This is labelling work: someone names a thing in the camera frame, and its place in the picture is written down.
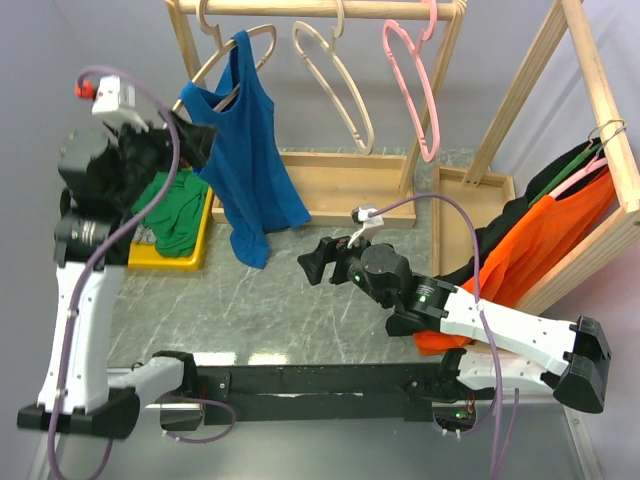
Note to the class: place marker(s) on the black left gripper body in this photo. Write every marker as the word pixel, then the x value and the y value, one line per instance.
pixel 189 155

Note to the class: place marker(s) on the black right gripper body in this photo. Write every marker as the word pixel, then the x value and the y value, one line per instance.
pixel 349 267

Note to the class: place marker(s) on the blue tank top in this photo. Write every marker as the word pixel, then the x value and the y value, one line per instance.
pixel 245 170

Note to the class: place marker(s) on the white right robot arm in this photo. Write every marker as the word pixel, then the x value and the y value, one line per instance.
pixel 569 359

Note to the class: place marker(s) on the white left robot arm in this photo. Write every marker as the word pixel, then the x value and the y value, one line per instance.
pixel 105 171

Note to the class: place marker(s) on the pink hanger on right rack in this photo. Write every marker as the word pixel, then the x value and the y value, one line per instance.
pixel 576 177

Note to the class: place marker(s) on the green hanger on right rack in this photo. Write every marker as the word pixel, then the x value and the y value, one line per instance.
pixel 565 172

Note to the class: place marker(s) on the wooden clothes rack centre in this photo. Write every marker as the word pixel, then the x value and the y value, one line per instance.
pixel 418 39

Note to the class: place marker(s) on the wooden clothes rack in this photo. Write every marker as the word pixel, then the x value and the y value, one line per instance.
pixel 483 194
pixel 418 39

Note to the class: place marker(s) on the green garment in tray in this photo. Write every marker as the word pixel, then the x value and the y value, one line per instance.
pixel 176 222

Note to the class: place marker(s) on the wooden clothes rack right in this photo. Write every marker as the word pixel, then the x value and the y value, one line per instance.
pixel 483 194

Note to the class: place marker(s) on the grey cloth in tray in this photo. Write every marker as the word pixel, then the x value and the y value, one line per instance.
pixel 143 235

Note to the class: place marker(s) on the black hanging garment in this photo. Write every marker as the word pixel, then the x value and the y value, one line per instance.
pixel 489 236

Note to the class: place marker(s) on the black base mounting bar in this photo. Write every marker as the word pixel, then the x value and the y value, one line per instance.
pixel 331 392

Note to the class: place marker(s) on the orange hanging garment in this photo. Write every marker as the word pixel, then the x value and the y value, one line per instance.
pixel 542 237

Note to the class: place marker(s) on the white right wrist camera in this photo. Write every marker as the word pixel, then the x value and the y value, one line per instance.
pixel 369 225

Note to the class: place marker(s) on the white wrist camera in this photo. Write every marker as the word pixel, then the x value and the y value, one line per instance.
pixel 369 225
pixel 112 100

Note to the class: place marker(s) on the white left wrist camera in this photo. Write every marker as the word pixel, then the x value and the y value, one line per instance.
pixel 112 100

